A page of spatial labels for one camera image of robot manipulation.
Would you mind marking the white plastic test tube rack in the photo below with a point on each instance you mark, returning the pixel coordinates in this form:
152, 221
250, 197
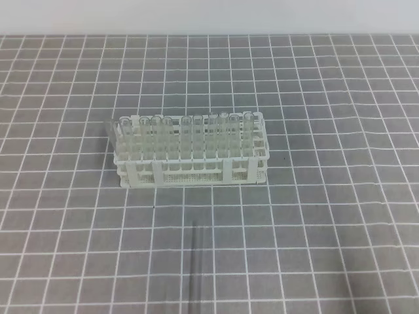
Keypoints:
140, 173

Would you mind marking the grey grid tablecloth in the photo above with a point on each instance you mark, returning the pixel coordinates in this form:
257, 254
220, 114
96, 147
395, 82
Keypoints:
334, 229

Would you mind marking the clear leaning test tube left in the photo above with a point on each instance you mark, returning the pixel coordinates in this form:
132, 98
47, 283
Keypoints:
112, 133

